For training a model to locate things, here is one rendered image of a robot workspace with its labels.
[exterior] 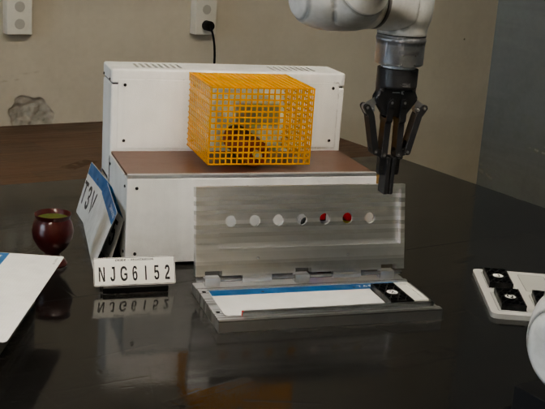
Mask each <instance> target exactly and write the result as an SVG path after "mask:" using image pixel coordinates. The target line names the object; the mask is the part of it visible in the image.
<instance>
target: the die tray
mask: <svg viewBox="0 0 545 409"><path fill-rule="evenodd" d="M507 272H508V274H509V276H510V278H511V280H512V282H513V289H518V290H519V291H520V293H521V296H522V298H523V299H524V301H525V303H526V305H527V309H526V312H519V311H509V310H501V309H500V305H499V304H498V302H497V299H496V297H495V294H494V288H490V287H489V286H488V284H487V281H486V279H485V277H484V275H483V270H482V269H473V276H474V280H475V281H476V284H477V286H478V289H479V291H480V293H481V296H482V297H483V301H484V303H485V304H486V306H487V310H488V311H489V314H490V316H491V317H493V318H497V319H507V320H517V321H530V317H531V315H532V312H533V311H534V308H535V305H534V301H533V298H532V296H531V293H532V290H536V291H545V274H542V273H522V272H511V271H507Z"/></svg>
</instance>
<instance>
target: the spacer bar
mask: <svg viewBox="0 0 545 409"><path fill-rule="evenodd" d="M394 284H396V285H397V286H398V287H399V288H401V289H402V290H403V291H404V292H405V293H406V294H407V295H408V296H410V297H411V298H412V299H413V300H414V301H428V300H429V299H428V298H427V297H426V296H424V295H423V294H422V293H420V292H419V291H418V290H416V289H415V288H414V287H413V286H411V285H410V284H409V283H408V282H394Z"/></svg>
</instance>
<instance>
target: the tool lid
mask: <svg viewBox="0 0 545 409"><path fill-rule="evenodd" d="M405 198H406V185H405V184H404V183H394V184H393V194H386V195H384V194H382V193H381V192H379V191H378V183H376V184H319V185H262V186H204V187H194V276H195V277H205V272H210V271H220V275H221V276H234V275H241V277H242V282H269V281H272V273H295V268H308V271H310V272H329V271H331V273H333V276H332V278H360V276H361V270H369V269H381V265H389V264H393V268H395V269H404V250H405ZM323 213H326V214H327V215H328V217H329V220H328V222H327V223H325V224H323V223H321V221H320V216H321V215H322V214H323ZM345 213H349V214H350V215H351V221H350V222H349V223H344V222H343V215H344V214H345ZM367 213H372V214H373V216H374V218H373V220H372V222H366V220H365V216H366V214H367ZM278 214H280V215H281V216H282V218H283V221H282V224H280V225H276V224H275V223H274V221H273V219H274V217H275V216H276V215H278ZM299 214H304V215H305V216H306V221H305V223H303V224H302V225H300V224H298V222H297V217H298V215H299ZM253 215H257V216H258V217H259V219H260V221H259V223H258V224H257V225H256V226H253V225H252V224H251V223H250V218H251V216H253ZM228 216H234V218H235V223H234V225H233V226H227V225H226V223H225V220H226V218H227V217H228Z"/></svg>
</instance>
